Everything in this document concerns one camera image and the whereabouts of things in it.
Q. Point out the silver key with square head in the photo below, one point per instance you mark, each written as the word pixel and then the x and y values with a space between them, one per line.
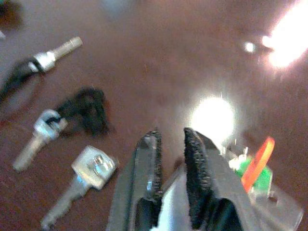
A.
pixel 92 166

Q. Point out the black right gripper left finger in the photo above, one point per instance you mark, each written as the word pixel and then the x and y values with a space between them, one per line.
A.
pixel 130 183

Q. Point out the silver key with green head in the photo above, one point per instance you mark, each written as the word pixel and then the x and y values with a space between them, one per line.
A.
pixel 263 175

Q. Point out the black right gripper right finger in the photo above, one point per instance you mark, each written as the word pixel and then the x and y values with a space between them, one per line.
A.
pixel 199 173

